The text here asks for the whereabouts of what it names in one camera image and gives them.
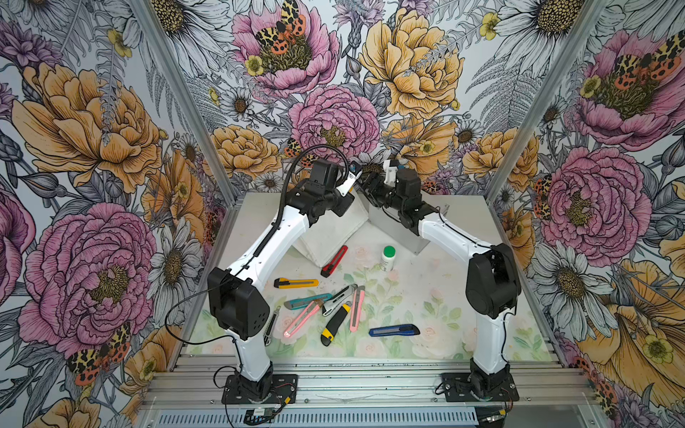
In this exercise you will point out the left corner aluminium post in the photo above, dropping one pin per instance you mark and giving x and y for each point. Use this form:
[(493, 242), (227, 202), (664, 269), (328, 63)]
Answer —
[(162, 52)]

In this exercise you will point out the right corner aluminium post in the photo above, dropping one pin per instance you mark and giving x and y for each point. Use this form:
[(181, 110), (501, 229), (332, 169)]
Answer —
[(574, 45)]

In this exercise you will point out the red utility knife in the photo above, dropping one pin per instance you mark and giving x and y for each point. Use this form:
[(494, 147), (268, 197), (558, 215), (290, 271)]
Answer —
[(333, 264)]

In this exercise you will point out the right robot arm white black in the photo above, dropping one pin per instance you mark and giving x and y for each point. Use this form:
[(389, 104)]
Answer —
[(492, 283)]

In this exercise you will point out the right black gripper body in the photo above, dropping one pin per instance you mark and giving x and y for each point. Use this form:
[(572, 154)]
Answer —
[(381, 193)]

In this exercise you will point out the orange utility knife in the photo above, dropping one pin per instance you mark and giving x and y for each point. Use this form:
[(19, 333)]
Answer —
[(285, 283)]

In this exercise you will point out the aluminium front rail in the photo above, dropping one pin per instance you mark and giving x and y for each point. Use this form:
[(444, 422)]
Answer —
[(368, 394)]

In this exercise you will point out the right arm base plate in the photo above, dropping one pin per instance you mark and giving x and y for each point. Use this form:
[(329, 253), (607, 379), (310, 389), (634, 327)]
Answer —
[(479, 388)]

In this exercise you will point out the white bottle green cap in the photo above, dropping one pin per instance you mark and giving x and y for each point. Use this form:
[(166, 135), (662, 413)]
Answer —
[(388, 258)]

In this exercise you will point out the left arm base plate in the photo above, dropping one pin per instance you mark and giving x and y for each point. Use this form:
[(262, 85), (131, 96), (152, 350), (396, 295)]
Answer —
[(272, 389)]

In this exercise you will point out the pink utility knife left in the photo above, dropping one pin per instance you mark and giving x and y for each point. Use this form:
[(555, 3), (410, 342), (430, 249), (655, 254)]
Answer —
[(300, 321)]

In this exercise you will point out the teal utility knife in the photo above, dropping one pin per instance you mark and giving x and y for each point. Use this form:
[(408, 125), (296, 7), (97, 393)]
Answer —
[(301, 303)]

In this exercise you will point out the silver metal case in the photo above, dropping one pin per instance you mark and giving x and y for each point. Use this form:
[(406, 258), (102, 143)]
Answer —
[(387, 223)]

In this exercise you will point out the white pouch with yellow handles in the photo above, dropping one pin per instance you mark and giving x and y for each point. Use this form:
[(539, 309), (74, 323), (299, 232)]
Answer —
[(323, 240)]

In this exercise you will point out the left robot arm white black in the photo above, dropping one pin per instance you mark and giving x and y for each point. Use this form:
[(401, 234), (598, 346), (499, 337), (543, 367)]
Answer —
[(235, 292)]

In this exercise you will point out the pink utility knife right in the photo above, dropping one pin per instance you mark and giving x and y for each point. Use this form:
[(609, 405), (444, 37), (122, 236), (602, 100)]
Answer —
[(356, 308)]

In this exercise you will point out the blue utility knife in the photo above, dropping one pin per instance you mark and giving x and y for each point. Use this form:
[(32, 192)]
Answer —
[(397, 330)]

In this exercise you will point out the grey slim utility knife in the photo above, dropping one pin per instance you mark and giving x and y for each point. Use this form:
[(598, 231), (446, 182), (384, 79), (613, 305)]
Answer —
[(268, 335)]

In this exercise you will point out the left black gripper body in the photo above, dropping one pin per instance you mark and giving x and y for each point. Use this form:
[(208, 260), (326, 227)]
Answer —
[(337, 203)]

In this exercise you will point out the pink utility knife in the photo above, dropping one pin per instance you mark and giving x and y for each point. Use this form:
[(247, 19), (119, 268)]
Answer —
[(300, 321), (356, 308)]

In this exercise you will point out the black yellow utility knife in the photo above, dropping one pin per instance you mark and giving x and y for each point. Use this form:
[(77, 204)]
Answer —
[(332, 327)]

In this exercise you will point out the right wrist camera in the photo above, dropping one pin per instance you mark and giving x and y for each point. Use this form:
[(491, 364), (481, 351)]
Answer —
[(390, 171)]

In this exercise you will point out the silver black utility knife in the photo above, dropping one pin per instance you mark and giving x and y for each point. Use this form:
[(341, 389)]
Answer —
[(330, 306)]

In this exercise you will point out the corner aluminium post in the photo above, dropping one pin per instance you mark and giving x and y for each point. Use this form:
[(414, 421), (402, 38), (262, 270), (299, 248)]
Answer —
[(574, 45), (162, 52)]

